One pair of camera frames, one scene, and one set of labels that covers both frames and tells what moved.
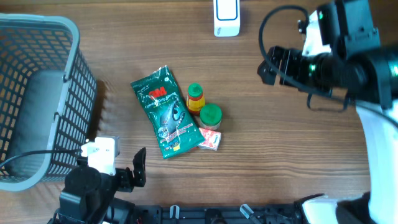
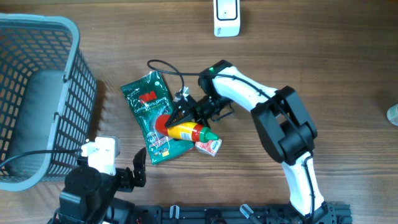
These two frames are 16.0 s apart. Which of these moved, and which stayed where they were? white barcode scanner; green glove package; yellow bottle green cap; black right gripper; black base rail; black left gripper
Moved: black right gripper; green glove package; yellow bottle green cap
Stayed: white barcode scanner; black left gripper; black base rail
